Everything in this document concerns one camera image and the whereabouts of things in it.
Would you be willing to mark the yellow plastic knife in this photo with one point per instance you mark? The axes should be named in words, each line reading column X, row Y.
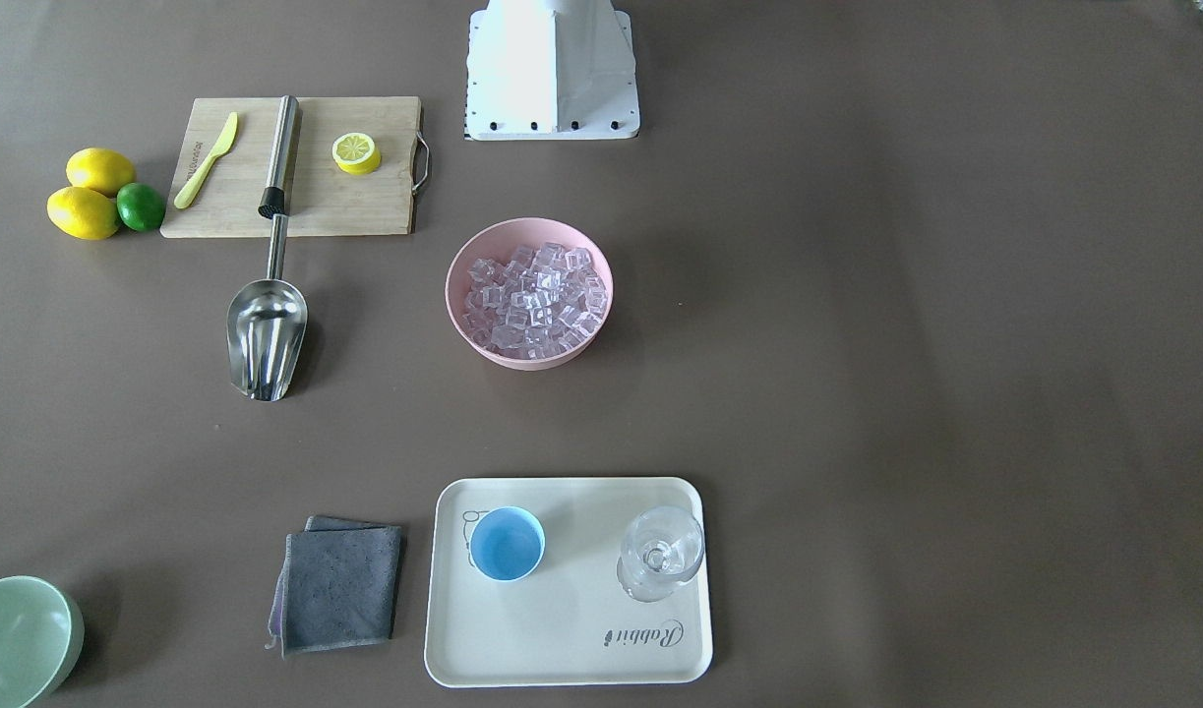
column 220, row 148

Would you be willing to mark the clear wine glass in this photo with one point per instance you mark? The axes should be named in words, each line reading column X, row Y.
column 662, row 550

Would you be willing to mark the yellow lemon lower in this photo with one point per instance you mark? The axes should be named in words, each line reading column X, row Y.
column 83, row 213

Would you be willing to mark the green lime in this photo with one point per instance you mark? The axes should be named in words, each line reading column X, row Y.
column 140, row 207

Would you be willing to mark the bamboo cutting board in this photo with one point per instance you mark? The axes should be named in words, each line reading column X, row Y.
column 321, row 199

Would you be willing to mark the grey folded cloth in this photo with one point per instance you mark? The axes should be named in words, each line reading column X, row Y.
column 337, row 586

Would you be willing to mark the blue plastic cup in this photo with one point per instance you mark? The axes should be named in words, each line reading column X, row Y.
column 507, row 543

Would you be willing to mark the pile of clear ice cubes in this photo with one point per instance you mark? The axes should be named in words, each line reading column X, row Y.
column 541, row 303

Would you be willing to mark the yellow lemon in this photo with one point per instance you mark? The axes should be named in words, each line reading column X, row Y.
column 100, row 169
column 83, row 213

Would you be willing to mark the cream serving tray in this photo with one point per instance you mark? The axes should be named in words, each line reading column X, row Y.
column 569, row 622

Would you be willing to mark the steel muddler with black tip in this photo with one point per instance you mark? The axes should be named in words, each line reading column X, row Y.
column 273, row 197

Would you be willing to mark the mint green bowl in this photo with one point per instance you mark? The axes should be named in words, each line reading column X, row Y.
column 42, row 632

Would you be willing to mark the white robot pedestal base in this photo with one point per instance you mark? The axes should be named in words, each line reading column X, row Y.
column 550, row 71

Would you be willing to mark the steel ice scoop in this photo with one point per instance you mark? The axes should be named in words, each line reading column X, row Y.
column 265, row 327

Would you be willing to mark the half lemon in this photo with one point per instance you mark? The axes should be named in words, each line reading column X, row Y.
column 356, row 153

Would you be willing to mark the yellow lemon upper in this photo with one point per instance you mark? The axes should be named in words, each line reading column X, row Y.
column 100, row 169

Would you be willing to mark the pink bowl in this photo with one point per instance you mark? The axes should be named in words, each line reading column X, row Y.
column 497, row 242

